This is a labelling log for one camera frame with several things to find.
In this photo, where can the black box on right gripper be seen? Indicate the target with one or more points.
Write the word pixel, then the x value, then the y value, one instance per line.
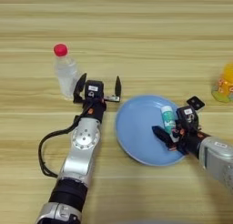
pixel 187 114

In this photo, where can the clear bottle with red cap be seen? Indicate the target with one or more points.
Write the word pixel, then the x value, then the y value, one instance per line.
pixel 64 73

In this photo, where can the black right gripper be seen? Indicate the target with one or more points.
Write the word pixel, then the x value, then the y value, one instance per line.
pixel 188 139

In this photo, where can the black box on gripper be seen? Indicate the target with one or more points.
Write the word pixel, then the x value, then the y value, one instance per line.
pixel 94 88
pixel 187 114

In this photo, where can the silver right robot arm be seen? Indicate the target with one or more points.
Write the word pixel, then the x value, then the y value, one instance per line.
pixel 218 160

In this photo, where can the blue round plate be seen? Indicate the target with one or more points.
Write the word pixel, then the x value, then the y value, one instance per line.
pixel 136 133

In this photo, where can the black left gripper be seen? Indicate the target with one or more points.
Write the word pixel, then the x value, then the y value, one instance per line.
pixel 95 107

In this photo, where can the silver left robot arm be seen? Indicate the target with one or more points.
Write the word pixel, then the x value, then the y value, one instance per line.
pixel 80 154

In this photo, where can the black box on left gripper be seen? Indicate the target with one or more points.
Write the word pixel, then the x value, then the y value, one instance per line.
pixel 94 88

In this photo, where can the green and white tube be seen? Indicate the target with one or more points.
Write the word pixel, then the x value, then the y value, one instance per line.
pixel 167 120

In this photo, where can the orange juice bottle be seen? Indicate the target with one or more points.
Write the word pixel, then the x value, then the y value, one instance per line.
pixel 226 85

